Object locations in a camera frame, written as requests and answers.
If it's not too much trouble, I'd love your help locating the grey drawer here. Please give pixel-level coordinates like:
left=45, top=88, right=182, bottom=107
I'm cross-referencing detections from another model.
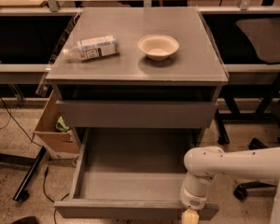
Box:
left=56, top=101, right=217, bottom=129
left=53, top=127, right=220, bottom=221

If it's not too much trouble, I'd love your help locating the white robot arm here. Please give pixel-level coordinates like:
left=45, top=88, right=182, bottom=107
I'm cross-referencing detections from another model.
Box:
left=180, top=147, right=280, bottom=224

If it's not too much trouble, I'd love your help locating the grey drawer cabinet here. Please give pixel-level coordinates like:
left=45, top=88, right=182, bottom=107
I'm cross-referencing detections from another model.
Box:
left=47, top=7, right=229, bottom=147

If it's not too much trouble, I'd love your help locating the grey top drawer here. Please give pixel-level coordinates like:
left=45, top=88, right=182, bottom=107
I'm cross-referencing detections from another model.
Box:
left=56, top=101, right=217, bottom=129

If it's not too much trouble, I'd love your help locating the black right table leg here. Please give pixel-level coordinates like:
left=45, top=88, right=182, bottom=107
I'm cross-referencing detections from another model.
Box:
left=215, top=87, right=259, bottom=145

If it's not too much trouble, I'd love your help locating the black table leg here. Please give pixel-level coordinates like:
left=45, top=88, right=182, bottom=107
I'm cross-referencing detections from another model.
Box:
left=215, top=87, right=259, bottom=145
left=0, top=147, right=47, bottom=202

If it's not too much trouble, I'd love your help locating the brown cardboard box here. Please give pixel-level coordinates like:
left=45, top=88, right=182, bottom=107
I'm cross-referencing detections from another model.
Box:
left=34, top=91, right=79, bottom=154

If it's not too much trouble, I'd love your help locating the dark shoe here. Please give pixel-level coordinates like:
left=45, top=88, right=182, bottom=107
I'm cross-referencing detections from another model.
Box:
left=10, top=216, right=38, bottom=224

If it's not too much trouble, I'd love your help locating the green cloth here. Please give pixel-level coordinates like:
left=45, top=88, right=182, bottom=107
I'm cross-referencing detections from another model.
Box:
left=55, top=117, right=70, bottom=133

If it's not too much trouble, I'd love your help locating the black left table leg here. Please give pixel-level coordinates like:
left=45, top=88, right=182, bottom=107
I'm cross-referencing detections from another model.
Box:
left=0, top=147, right=47, bottom=202

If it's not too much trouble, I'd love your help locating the beige paper bowl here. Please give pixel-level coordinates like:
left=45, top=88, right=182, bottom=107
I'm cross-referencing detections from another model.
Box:
left=138, top=35, right=179, bottom=61

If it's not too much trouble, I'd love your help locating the black office chair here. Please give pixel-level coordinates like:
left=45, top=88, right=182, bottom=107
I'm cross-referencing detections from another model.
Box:
left=237, top=18, right=280, bottom=189

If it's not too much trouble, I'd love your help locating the black floor cable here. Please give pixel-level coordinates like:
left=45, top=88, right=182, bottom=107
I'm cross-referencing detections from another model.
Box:
left=0, top=97, right=71, bottom=224

